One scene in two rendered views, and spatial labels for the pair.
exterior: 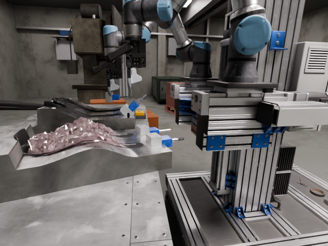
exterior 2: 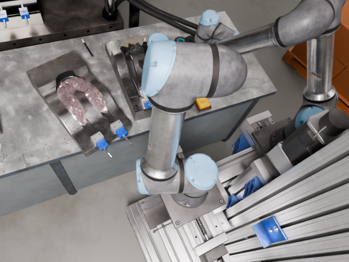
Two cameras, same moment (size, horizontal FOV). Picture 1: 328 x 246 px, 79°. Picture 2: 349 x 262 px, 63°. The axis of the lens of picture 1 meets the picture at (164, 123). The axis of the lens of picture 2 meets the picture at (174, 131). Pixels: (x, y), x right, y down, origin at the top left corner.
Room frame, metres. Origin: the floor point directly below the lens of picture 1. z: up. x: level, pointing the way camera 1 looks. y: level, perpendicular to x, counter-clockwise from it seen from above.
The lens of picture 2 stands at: (0.61, -0.56, 2.09)
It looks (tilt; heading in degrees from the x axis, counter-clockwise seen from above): 61 degrees down; 57
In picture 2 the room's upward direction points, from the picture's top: 19 degrees clockwise
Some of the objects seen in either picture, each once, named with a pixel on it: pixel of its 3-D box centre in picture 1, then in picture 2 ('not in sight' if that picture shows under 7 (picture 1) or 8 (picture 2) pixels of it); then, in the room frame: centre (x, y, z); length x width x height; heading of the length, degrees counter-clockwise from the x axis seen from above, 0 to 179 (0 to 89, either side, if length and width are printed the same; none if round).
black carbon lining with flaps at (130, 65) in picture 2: (82, 107); (142, 67); (0.89, 0.37, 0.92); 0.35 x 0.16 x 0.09; 97
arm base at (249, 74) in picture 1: (240, 70); (191, 184); (0.91, -0.33, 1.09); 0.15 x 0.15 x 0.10
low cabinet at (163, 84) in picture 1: (182, 89); not in sight; (7.53, -0.68, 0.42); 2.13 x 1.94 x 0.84; 100
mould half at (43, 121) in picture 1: (80, 116); (142, 70); (0.90, 0.39, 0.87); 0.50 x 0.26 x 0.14; 97
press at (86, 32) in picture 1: (96, 64); not in sight; (4.36, 1.44, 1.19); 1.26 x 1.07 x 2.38; 9
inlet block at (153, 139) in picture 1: (166, 140); (103, 146); (0.63, -0.01, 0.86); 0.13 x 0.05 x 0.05; 115
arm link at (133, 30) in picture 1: (133, 32); not in sight; (0.87, 0.13, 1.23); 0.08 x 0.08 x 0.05
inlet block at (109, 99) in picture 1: (117, 97); not in sight; (1.15, 0.27, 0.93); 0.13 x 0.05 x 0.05; 97
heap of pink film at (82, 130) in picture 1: (77, 133); (80, 95); (0.56, 0.26, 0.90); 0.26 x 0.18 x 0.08; 115
